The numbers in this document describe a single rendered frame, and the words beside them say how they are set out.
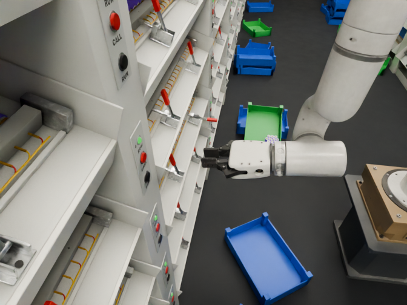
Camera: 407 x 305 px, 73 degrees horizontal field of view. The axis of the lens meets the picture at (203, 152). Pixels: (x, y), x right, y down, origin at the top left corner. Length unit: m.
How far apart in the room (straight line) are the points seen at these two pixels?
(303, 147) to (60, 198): 0.52
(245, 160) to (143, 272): 0.33
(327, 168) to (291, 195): 0.77
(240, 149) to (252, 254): 0.62
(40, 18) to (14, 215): 0.17
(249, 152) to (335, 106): 0.22
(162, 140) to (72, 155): 0.32
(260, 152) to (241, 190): 0.74
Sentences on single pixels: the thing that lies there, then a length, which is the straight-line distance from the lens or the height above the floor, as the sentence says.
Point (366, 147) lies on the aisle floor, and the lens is 1.86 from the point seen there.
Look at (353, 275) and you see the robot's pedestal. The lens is 1.28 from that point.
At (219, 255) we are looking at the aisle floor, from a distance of 1.21.
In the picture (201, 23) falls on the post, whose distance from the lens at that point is 0.99.
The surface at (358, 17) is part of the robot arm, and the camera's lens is 0.54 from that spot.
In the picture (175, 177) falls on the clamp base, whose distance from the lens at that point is 0.78.
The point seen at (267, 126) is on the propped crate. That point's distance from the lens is 1.68.
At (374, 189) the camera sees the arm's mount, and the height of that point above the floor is 0.37.
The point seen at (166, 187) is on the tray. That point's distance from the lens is 0.77.
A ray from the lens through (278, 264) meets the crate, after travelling 1.22.
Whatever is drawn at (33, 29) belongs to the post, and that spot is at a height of 0.99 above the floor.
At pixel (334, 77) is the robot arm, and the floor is 0.84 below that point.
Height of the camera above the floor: 1.08
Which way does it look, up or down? 43 degrees down
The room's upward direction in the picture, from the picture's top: straight up
